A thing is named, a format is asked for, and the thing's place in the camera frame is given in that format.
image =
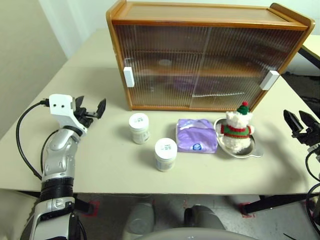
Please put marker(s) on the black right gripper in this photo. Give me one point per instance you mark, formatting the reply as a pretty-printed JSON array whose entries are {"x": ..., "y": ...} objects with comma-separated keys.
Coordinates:
[{"x": 307, "y": 138}]

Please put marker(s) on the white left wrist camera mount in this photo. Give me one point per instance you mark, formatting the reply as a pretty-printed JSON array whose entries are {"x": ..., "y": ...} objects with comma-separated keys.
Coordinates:
[{"x": 60, "y": 105}]

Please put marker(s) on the purple tissue pack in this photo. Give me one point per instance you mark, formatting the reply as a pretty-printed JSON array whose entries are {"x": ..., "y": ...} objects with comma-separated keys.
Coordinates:
[{"x": 197, "y": 135}]

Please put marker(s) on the white plush bear green hat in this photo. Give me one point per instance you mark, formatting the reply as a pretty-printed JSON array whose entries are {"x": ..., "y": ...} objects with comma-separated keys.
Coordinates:
[{"x": 236, "y": 130}]

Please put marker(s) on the wooden cabinet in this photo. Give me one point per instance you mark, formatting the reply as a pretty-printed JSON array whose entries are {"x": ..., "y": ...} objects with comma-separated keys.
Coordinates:
[{"x": 200, "y": 12}]

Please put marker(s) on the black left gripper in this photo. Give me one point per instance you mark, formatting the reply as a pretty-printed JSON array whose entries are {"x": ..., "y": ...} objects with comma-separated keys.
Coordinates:
[{"x": 83, "y": 117}]

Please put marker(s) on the grey rounded leg shape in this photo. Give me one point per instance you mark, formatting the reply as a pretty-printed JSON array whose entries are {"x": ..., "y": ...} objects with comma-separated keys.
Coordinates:
[
  {"x": 138, "y": 217},
  {"x": 202, "y": 217}
]

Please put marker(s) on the white labelled plastic jar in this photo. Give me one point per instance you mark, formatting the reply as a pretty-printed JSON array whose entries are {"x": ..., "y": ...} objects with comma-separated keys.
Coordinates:
[
  {"x": 139, "y": 127},
  {"x": 165, "y": 154}
]

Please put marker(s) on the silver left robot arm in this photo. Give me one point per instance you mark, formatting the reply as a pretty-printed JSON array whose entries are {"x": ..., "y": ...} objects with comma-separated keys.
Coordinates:
[{"x": 58, "y": 155}]

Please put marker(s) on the cracked ribbed clear sliding door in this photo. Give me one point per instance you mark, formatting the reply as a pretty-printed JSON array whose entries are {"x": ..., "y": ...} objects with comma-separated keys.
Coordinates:
[{"x": 237, "y": 62}]

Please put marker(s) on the black table leg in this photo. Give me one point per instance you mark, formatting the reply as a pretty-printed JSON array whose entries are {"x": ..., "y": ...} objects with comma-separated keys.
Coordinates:
[
  {"x": 82, "y": 205},
  {"x": 272, "y": 203}
]

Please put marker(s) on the pale side table black frame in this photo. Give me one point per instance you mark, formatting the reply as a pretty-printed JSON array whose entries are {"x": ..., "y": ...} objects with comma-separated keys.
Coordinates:
[{"x": 313, "y": 45}]

